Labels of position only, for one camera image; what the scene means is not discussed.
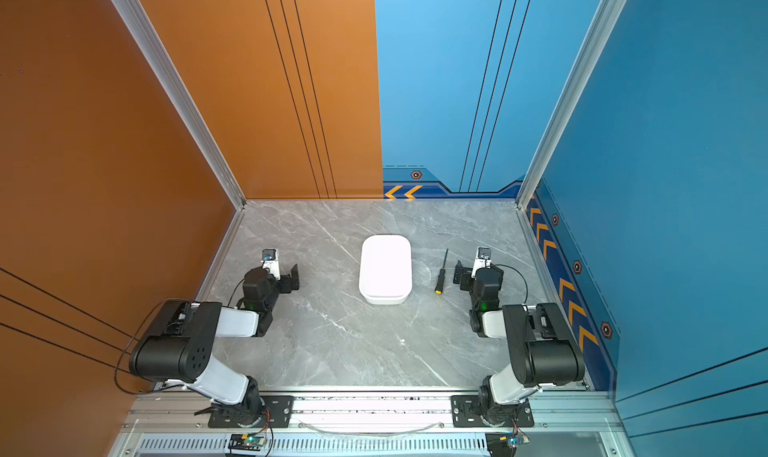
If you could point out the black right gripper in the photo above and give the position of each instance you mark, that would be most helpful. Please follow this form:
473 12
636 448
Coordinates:
465 278

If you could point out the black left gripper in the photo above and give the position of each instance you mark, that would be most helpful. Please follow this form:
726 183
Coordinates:
285 280

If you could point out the black screwdriver with yellow tip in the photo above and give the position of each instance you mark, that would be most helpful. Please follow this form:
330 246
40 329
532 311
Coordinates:
439 287

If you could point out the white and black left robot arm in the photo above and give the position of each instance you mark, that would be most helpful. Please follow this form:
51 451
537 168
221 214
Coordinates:
177 348

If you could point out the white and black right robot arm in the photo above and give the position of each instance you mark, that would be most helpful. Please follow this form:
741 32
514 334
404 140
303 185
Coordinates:
542 351

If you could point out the white rectangular plastic bin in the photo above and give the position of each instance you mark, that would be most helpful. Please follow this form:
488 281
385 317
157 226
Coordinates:
385 276

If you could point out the green left circuit board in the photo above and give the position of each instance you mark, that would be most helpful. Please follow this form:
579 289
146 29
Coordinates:
247 444

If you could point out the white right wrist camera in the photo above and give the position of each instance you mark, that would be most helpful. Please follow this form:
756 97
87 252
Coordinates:
482 260

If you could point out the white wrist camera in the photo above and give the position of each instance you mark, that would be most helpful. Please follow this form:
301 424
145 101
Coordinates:
482 260
270 262

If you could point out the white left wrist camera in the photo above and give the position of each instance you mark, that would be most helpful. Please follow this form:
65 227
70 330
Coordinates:
270 262

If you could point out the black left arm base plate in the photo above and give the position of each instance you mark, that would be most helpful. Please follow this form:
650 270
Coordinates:
275 411

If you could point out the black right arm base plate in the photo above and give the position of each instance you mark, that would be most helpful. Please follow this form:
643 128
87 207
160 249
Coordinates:
468 411

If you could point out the right circuit board with wires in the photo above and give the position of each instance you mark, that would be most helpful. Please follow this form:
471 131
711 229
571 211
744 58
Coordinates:
506 444

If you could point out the aluminium front frame rail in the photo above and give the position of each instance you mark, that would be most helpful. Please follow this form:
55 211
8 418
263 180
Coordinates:
375 422

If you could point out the aluminium right corner post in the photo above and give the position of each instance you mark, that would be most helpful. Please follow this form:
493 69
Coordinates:
601 27

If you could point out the aluminium corner post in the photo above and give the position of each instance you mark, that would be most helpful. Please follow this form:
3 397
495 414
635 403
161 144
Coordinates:
141 29
601 27

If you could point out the aluminium left corner post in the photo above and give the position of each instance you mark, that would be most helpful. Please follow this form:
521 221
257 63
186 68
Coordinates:
141 29

